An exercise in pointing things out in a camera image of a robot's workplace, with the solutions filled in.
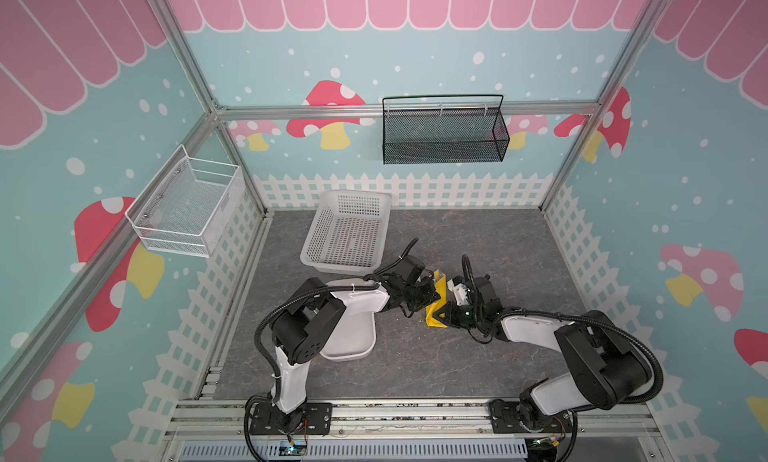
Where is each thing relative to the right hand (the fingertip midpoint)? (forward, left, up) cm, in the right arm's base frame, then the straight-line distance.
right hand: (431, 314), depth 89 cm
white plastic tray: (-6, +23, -2) cm, 24 cm away
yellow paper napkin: (+9, -4, 0) cm, 10 cm away
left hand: (+3, -3, +2) cm, 5 cm away
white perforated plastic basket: (+34, +29, -2) cm, 45 cm away
